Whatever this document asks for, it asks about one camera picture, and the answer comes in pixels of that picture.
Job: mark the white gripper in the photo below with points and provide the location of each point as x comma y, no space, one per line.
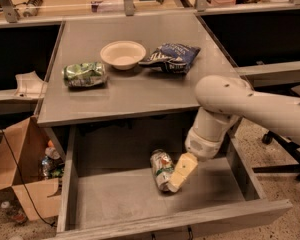
202,147

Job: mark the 7up soda can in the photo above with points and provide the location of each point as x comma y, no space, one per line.
162,169

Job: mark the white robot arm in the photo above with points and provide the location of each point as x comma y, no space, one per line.
222,101

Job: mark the grey open drawer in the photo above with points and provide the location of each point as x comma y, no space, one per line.
109,191

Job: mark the grey counter cabinet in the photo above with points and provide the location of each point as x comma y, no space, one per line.
135,93

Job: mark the blue chip bag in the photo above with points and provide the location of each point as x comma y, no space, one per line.
172,58

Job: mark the black office chair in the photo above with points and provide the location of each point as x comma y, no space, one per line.
291,148

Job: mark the white paper bowl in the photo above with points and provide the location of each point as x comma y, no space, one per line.
123,55

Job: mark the green chip bag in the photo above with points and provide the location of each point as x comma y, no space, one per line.
84,75

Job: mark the bottles in cardboard box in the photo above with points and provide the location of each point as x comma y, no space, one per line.
51,165

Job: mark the brown cardboard box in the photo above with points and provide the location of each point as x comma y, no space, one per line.
21,149

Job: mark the plastic bottle on floor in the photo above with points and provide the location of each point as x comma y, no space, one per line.
14,212

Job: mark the grey bracket left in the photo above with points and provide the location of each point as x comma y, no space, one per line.
30,85

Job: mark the grey metal post left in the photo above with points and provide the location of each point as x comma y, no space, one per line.
10,13

